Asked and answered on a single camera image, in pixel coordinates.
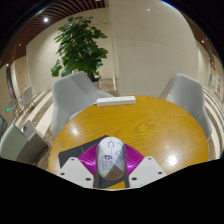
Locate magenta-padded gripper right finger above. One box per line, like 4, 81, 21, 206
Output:
123, 143, 168, 190

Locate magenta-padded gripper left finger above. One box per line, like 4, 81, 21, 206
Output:
57, 143, 101, 190

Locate white cartoon-print computer mouse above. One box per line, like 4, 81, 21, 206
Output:
95, 136, 128, 181

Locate black mouse pad green streaks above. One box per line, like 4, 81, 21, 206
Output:
58, 134, 111, 170

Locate grey-green armchair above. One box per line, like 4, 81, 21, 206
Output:
0, 123, 29, 163

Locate grey shell chair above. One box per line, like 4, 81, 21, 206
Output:
49, 70, 115, 138
158, 73, 213, 141

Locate white power strip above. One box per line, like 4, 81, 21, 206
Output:
95, 95, 137, 107

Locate small light grey chair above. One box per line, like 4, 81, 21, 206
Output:
18, 85, 36, 114

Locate green potted plant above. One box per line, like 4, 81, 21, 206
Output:
50, 15, 109, 83

